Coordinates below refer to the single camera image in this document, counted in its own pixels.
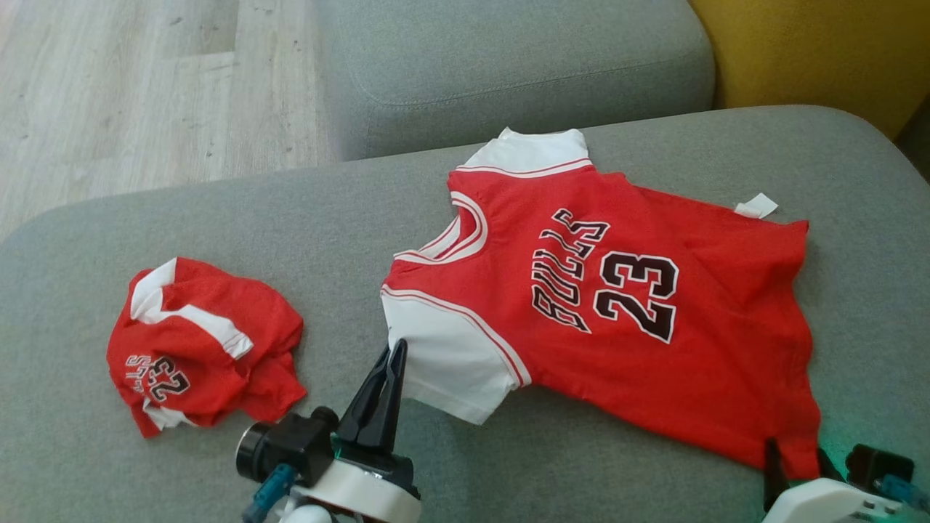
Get yellow sofa backrest cushion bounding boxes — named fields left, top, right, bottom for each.
left=689, top=0, right=930, bottom=142

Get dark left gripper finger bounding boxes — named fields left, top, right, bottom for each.
left=338, top=346, right=394, bottom=448
left=372, top=338, right=409, bottom=455

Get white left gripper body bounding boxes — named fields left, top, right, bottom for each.
left=291, top=438, right=423, bottom=523

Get red Bulls 23 shorts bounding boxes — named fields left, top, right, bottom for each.
left=106, top=256, right=308, bottom=439

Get grey sofa seat cushion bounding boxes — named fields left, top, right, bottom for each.
left=312, top=0, right=716, bottom=162

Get red Bulls 23 jersey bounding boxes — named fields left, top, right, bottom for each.
left=380, top=127, right=822, bottom=482

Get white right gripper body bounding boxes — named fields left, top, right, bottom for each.
left=761, top=478, right=902, bottom=523

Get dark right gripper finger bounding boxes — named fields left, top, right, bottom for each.
left=763, top=438, right=790, bottom=514
left=817, top=448, right=848, bottom=482

